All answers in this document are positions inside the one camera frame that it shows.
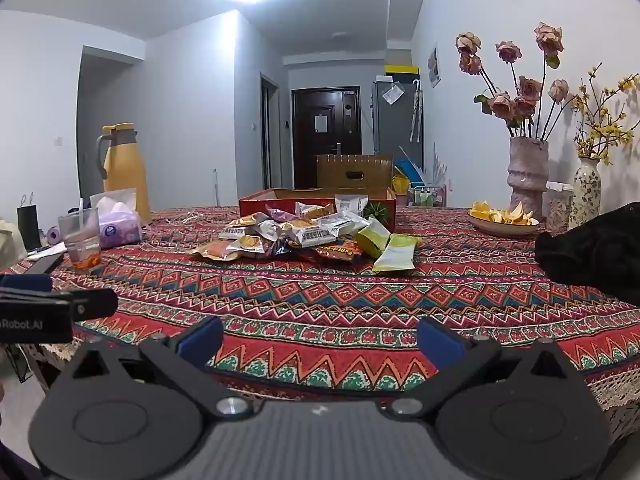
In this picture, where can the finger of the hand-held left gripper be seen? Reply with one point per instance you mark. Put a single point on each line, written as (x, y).
(95, 304)
(25, 282)

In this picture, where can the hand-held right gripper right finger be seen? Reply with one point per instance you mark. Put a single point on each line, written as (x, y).
(440, 344)

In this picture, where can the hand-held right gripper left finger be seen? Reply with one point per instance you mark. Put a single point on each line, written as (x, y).
(200, 342)

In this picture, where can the red cardboard box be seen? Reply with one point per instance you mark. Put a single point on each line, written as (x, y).
(255, 207)

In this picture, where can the pink snack packet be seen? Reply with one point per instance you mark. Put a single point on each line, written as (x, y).
(277, 212)

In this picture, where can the pile of small snack packets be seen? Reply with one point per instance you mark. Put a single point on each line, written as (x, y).
(310, 232)

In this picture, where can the purple roll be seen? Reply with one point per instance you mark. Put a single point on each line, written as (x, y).
(54, 236)

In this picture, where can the black paper bag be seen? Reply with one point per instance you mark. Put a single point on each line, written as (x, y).
(29, 225)

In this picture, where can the clear plastic cup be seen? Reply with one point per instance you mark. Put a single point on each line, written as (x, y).
(82, 240)

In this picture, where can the purple tissue pack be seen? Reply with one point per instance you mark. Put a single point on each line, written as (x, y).
(120, 230)

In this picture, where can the beige plate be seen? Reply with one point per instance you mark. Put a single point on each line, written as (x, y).
(500, 228)

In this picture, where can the yellow thermos jug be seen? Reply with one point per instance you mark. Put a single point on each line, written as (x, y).
(127, 175)

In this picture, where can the large red snack packet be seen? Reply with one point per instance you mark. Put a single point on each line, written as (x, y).
(340, 251)

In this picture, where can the pile of orange peels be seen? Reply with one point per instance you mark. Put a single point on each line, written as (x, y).
(500, 215)

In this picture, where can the metal storage rack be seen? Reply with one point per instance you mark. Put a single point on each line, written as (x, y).
(425, 197)

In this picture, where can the white mop pole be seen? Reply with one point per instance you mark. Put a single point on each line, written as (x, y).
(215, 187)

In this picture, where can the yellow plastic item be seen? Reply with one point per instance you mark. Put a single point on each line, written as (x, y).
(399, 185)

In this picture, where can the pale pink feathery decoration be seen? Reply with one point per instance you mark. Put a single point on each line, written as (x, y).
(440, 170)

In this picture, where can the blue plastic dustpan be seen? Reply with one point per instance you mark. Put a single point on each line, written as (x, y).
(409, 170)

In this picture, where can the black cloth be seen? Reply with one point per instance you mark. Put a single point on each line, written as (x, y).
(595, 255)

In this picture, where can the clear storage jar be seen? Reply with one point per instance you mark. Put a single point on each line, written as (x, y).
(559, 210)

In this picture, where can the white lace cloth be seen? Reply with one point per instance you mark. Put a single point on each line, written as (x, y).
(615, 400)

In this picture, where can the pink textured vase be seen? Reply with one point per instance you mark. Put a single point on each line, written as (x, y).
(527, 175)

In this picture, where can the floral ceramic vase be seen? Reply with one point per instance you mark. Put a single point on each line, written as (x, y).
(585, 195)

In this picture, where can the grey interior door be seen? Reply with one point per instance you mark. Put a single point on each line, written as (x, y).
(267, 135)

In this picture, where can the grey refrigerator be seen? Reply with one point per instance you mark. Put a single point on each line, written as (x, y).
(395, 130)

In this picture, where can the dark brown entrance door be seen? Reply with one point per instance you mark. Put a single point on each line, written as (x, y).
(305, 135)

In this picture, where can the white folded umbrella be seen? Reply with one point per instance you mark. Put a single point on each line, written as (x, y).
(416, 110)

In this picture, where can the white paper notice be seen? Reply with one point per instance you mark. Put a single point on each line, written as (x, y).
(320, 123)

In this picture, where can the clear plastic bag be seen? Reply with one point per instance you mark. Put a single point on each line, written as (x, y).
(392, 94)

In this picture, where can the bunch of dried pink roses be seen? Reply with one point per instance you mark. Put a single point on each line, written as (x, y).
(527, 87)

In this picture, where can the yellow flower branches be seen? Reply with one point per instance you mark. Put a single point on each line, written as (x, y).
(605, 125)

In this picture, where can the yellow box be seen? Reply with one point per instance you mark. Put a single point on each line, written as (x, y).
(400, 71)

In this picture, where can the round ceiling lamp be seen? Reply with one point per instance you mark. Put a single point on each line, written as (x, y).
(342, 36)

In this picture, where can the grey wall panel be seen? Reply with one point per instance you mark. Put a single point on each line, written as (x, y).
(434, 67)

